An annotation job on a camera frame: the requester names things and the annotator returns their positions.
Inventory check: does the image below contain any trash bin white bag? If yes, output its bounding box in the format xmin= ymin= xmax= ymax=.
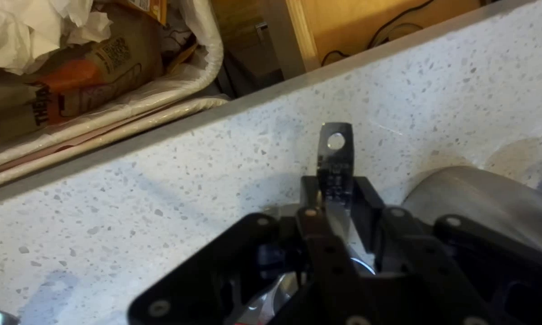
xmin=0 ymin=0 xmax=226 ymax=177

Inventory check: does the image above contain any silver flat-handled measuring cup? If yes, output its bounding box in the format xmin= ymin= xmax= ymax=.
xmin=241 ymin=121 xmax=378 ymax=325

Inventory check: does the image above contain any black cord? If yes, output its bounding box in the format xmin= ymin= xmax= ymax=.
xmin=318 ymin=0 xmax=438 ymax=65

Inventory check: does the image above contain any steel cylinder cup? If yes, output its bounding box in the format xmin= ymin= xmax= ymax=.
xmin=401 ymin=166 xmax=542 ymax=260

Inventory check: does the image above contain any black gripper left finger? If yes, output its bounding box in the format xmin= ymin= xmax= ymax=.
xmin=129 ymin=175 xmax=369 ymax=325

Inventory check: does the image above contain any crumpled white paper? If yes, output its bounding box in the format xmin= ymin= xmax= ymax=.
xmin=0 ymin=0 xmax=65 ymax=77
xmin=47 ymin=0 xmax=114 ymax=47

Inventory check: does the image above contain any brown printed paper bag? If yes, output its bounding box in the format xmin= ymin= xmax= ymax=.
xmin=0 ymin=0 xmax=170 ymax=150

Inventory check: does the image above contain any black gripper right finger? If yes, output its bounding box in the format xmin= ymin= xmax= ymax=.
xmin=349 ymin=175 xmax=542 ymax=325

